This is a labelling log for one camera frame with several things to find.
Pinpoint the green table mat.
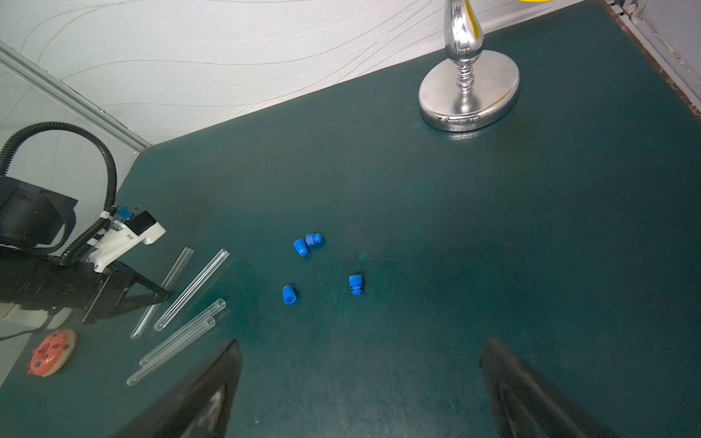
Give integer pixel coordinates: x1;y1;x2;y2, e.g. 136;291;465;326
1;1;700;437

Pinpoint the chrome cup holder stand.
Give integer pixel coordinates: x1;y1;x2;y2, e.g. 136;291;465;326
418;0;520;132

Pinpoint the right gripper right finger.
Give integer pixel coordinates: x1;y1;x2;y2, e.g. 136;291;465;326
480;337;616;437

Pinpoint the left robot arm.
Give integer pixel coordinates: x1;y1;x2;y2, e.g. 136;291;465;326
1;122;170;324

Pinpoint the beige red round object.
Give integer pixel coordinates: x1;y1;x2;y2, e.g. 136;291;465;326
27;330;77;378

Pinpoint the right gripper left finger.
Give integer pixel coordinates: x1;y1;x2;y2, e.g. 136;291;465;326
113;339;243;438

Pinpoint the blue stopper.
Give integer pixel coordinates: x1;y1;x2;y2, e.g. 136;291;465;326
349;275;363;296
293;238;310;257
305;233;323;246
281;285;297;306

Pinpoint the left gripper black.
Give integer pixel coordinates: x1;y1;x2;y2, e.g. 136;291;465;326
1;246;170;323

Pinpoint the clear test tube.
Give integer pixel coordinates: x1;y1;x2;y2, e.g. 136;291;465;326
126;318;215;387
154;248;230;331
139;299;226;367
130;246;195;341

